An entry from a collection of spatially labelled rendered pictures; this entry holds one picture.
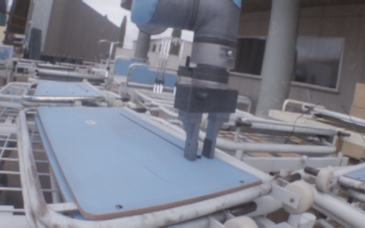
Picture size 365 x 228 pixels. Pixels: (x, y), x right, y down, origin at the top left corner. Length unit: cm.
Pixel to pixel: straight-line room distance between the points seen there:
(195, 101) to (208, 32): 13
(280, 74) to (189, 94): 468
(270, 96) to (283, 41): 109
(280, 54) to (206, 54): 468
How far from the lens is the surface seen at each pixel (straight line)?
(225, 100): 56
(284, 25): 529
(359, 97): 380
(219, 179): 49
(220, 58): 51
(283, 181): 55
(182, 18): 51
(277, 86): 513
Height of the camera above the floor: 73
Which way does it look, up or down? 8 degrees down
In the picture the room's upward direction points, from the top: 10 degrees clockwise
